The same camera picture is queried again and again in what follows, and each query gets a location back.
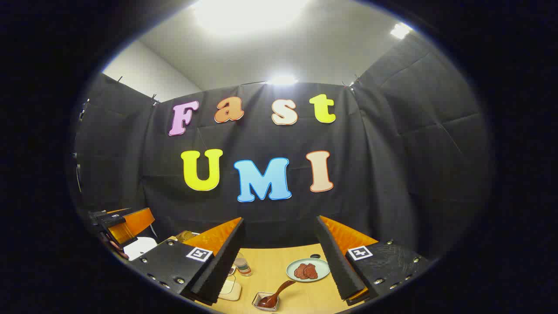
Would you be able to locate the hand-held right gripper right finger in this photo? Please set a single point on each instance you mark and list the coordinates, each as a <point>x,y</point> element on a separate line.
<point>335,261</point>

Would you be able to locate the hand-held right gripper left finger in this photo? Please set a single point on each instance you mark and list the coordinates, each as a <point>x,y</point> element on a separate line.
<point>222,261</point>

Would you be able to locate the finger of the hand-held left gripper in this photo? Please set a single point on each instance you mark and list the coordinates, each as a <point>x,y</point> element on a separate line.
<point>133,222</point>

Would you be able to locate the white rice cooker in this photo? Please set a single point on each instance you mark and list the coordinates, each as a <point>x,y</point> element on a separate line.
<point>139,247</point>

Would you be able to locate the clear container of white rice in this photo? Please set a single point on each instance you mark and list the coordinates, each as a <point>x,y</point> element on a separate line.
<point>230,290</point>

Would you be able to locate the brown wooden spoon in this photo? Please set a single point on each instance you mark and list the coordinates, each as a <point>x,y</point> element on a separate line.
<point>274,295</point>

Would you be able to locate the pale green plate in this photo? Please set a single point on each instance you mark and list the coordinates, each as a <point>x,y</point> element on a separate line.
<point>320,272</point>

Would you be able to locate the clear plastic bottle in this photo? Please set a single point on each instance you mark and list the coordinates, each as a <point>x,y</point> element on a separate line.
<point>243,267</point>

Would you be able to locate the red meat slice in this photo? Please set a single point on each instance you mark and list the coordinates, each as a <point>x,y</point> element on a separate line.
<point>300,271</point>
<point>311,271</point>

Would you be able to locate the white toaster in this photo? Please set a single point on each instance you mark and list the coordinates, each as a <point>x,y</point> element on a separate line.
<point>185,236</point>

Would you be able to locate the black backdrop cloth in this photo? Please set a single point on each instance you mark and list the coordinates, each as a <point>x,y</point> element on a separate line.
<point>270,218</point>

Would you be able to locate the ceiling light panel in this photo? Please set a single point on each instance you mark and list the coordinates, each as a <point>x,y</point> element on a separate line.
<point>400,30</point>
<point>248,13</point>
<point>282,80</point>

